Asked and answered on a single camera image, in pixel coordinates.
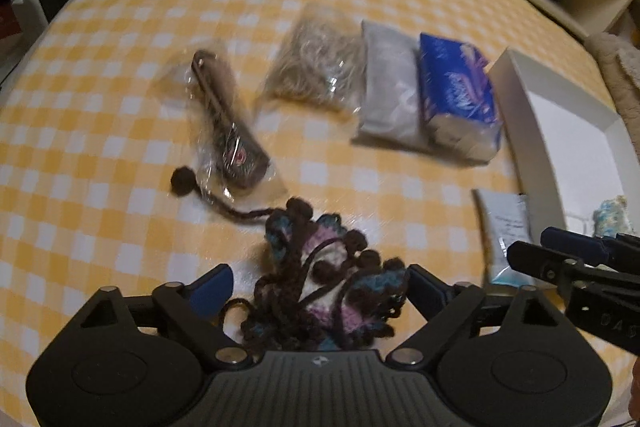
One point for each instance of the white and light-blue packet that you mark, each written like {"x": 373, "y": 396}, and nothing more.
{"x": 505, "y": 227}

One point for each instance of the white cardboard box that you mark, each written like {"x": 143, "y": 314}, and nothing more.
{"x": 565, "y": 127}

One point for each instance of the grey soft packet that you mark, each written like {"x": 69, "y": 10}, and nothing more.
{"x": 390, "y": 97}

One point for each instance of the beige yarn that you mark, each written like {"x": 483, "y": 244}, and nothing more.
{"x": 310, "y": 57}

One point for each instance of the blue tissue pack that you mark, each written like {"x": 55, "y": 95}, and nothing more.
{"x": 455, "y": 87}

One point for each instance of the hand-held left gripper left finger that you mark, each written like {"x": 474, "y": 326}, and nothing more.
{"x": 216, "y": 291}

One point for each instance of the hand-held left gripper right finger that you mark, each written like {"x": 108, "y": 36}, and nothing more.
{"x": 424, "y": 292}

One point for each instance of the light blue crochet piece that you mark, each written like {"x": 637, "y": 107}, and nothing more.
{"x": 612, "y": 212}

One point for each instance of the yellow checkered bedsheet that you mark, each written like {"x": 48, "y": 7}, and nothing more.
{"x": 100, "y": 157}

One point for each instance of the beige fleece blanket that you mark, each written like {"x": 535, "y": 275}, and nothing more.
{"x": 620, "y": 77}

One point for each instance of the brown crocheted yarn item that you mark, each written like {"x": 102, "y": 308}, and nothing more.
{"x": 330, "y": 252}

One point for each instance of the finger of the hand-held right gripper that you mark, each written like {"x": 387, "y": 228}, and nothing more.
{"x": 535, "y": 259}
{"x": 570, "y": 243}

